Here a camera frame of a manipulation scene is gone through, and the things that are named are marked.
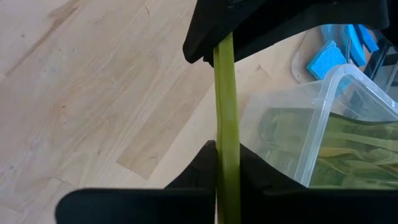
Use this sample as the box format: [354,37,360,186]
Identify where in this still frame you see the yellow-green dish brush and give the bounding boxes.
[213,32,242,224]

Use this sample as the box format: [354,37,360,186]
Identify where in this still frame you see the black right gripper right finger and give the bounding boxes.
[239,143,398,224]

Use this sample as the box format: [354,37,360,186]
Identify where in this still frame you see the deep clear plastic tub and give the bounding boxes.
[239,63,398,190]

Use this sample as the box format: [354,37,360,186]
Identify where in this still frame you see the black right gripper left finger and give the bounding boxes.
[55,140,218,224]

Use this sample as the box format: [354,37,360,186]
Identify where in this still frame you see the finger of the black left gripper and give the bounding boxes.
[182,0,234,67]
[231,0,391,62]

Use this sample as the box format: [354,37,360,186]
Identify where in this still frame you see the shallow clear plastic tray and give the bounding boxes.
[290,24,398,94]

